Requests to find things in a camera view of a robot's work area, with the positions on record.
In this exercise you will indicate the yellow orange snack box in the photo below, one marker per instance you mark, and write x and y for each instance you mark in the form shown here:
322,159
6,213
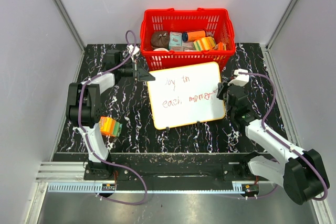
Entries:
204,44

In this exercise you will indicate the teal small box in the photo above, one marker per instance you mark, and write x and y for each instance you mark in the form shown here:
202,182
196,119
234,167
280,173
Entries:
175,39

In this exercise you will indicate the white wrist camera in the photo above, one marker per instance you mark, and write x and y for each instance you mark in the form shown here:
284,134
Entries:
240,78
133,50

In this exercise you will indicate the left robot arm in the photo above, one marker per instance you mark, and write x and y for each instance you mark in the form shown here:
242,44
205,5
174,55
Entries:
83,108

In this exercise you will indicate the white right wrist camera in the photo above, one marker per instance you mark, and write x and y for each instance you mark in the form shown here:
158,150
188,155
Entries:
240,78

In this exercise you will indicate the blue capped yellow bottle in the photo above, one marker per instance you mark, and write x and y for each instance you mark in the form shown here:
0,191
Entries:
193,35

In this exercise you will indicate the yellow framed whiteboard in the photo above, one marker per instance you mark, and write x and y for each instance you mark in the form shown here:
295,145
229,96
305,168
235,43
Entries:
184,95

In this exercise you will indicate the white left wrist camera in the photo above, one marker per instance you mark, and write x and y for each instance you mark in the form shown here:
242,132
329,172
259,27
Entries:
133,50

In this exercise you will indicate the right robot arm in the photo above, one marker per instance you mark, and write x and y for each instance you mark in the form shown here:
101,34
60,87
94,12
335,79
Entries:
299,172

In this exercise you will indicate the red plastic basket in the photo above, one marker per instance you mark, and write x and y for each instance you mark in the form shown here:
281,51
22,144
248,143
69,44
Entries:
215,22

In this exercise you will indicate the orange green snack box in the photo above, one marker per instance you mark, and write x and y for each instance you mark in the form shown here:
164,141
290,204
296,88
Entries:
110,127

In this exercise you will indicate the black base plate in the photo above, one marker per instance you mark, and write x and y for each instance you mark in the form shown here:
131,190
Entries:
220,166

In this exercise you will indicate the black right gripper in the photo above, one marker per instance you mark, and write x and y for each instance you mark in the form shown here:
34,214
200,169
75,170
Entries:
222,87

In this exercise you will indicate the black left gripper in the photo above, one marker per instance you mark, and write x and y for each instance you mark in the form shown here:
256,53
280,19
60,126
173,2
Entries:
144,75

